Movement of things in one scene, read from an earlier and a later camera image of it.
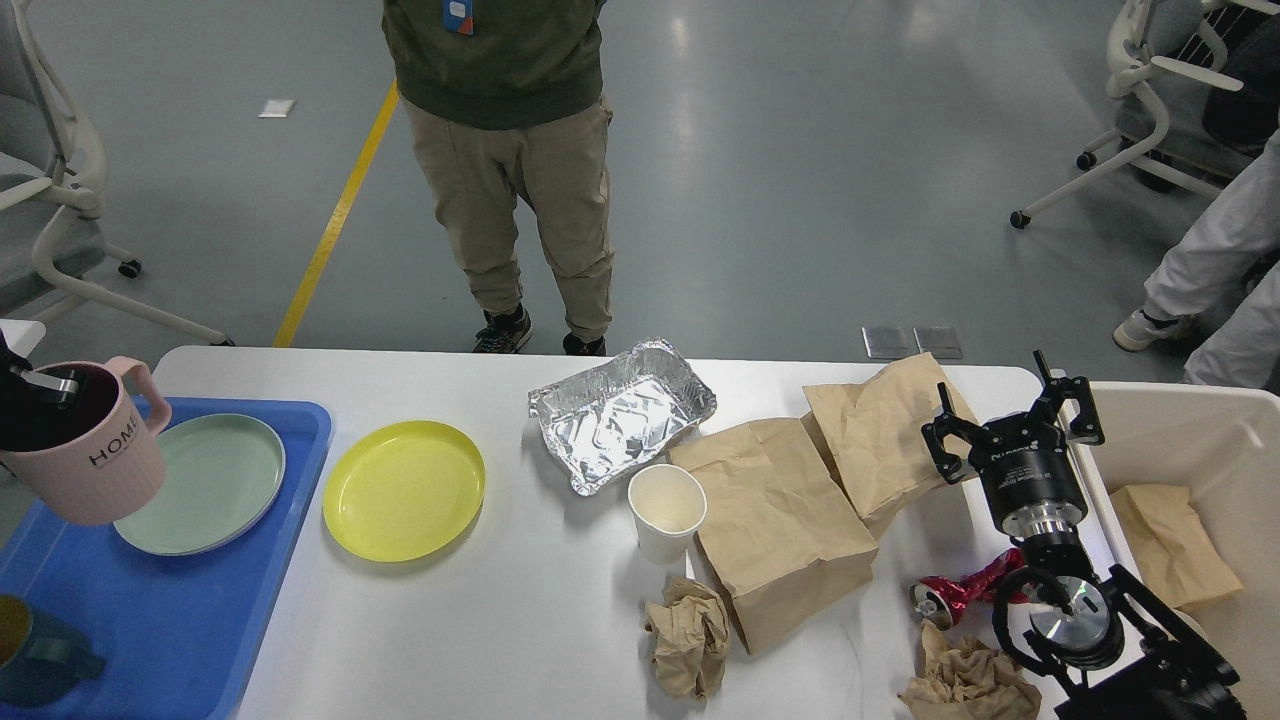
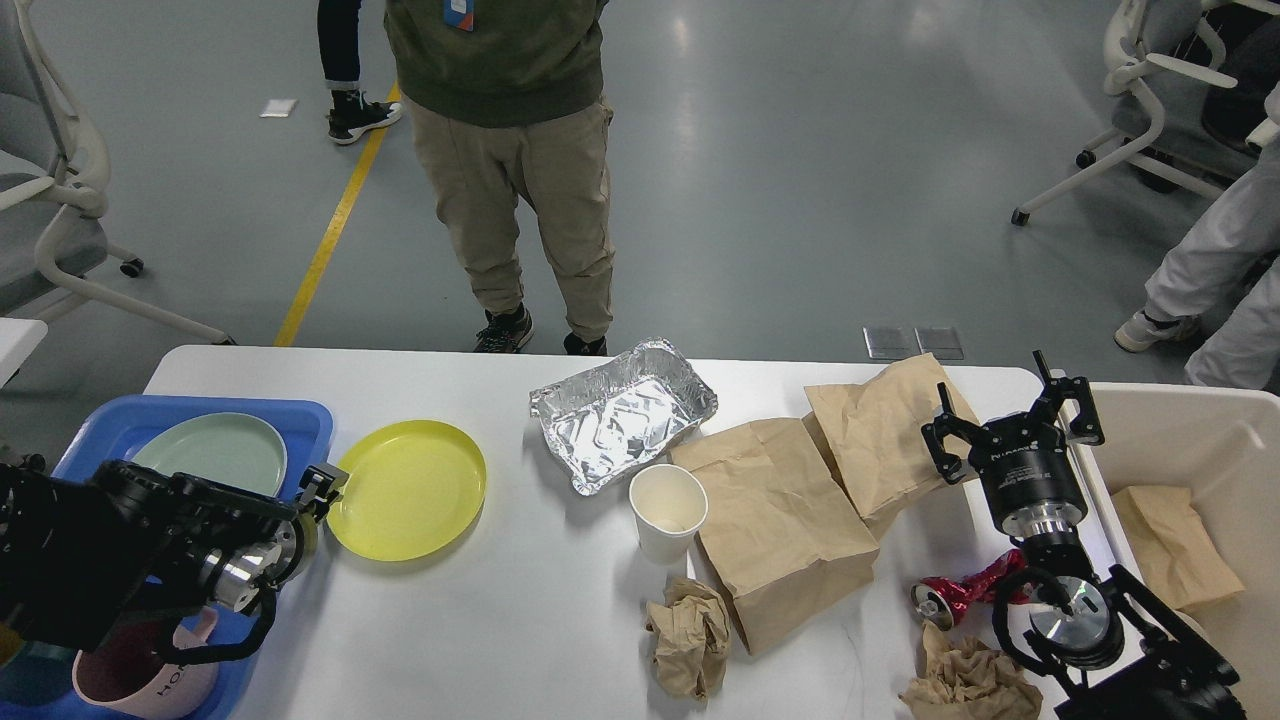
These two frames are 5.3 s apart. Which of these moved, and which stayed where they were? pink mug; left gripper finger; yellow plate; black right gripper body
Moved: left gripper finger; pink mug
Stayed: yellow plate; black right gripper body
